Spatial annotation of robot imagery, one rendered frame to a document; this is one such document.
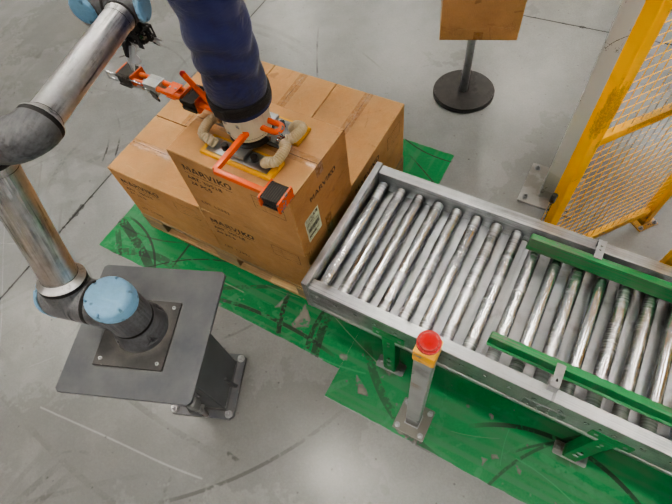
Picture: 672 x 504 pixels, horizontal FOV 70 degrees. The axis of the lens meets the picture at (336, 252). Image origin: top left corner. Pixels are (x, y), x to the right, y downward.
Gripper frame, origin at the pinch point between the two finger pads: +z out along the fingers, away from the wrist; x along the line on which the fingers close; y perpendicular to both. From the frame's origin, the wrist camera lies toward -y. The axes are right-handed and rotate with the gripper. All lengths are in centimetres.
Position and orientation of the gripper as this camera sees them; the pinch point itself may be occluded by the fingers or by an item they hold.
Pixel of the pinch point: (146, 58)
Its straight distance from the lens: 206.8
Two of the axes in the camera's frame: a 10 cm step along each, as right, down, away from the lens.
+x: 4.9, -7.9, 3.8
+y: 8.7, 3.8, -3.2
